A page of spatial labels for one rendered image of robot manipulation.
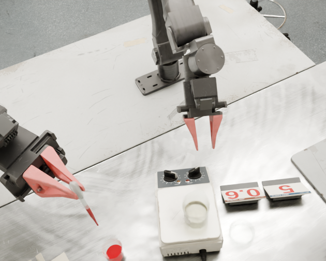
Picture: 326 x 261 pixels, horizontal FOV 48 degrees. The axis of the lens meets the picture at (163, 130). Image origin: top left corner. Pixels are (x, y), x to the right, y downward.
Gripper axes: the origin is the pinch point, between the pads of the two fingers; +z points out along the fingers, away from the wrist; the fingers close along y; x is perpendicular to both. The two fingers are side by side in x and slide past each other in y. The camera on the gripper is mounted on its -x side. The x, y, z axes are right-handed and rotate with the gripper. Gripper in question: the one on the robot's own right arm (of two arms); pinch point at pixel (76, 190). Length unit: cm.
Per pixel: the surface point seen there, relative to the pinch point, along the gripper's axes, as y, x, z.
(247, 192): 27.0, 30.9, 17.1
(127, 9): 167, 118, -138
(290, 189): 32, 31, 25
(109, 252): -0.4, 30.2, -1.9
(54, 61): 40, 31, -55
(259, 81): 62, 33, 5
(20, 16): 122, 116, -208
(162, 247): 5.5, 26.3, 8.2
